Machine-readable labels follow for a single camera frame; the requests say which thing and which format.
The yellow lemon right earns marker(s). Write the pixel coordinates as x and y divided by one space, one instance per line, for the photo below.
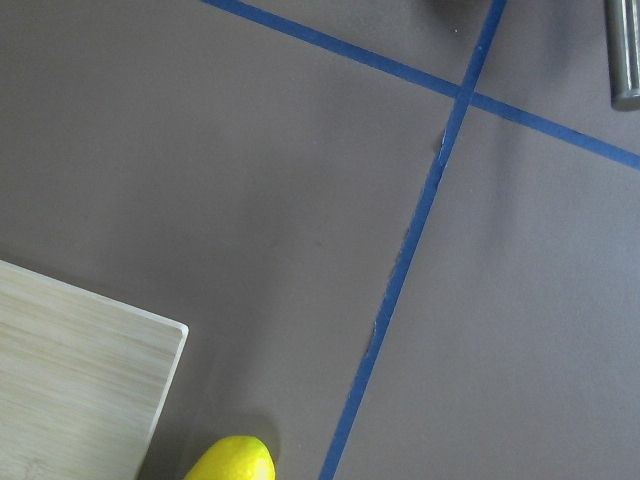
235 457

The wooden cutting board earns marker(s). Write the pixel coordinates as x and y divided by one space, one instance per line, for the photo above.
84 379

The metal scoop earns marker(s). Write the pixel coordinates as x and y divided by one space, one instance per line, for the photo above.
622 30

